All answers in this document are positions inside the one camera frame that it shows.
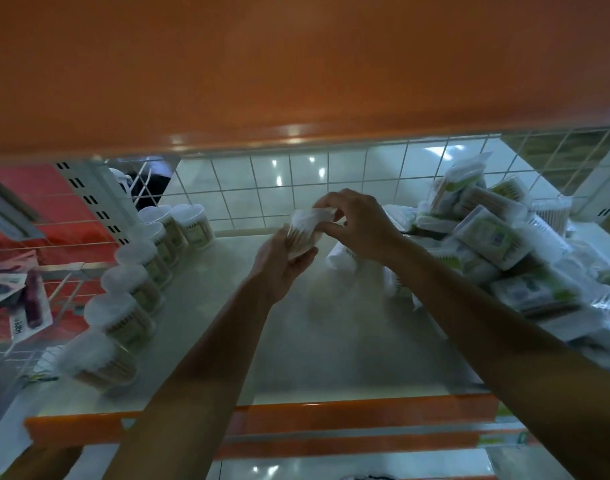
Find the person's left hand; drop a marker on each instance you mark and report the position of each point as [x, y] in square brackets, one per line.
[275, 274]

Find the person's right hand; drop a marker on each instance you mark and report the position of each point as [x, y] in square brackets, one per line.
[367, 229]

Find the white shelf orange rail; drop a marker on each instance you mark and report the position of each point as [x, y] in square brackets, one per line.
[325, 334]

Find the pile of cotton swab packs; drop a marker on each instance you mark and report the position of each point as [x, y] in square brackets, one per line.
[490, 234]

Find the white shelf board orange rim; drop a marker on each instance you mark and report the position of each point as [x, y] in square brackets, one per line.
[305, 69]
[360, 443]
[360, 465]

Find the person's right forearm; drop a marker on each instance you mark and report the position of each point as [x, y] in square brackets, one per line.
[510, 334]

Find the person's left forearm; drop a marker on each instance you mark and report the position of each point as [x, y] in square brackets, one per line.
[195, 394]

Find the pile of toothbrush packs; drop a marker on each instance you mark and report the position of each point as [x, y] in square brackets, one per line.
[10, 289]

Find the hanging dark packaged items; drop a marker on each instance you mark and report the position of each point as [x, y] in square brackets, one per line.
[10, 209]

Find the white slotted shelf post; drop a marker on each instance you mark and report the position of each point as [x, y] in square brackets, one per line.
[92, 199]

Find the white slotted end post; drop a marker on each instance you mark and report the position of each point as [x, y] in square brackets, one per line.
[602, 184]

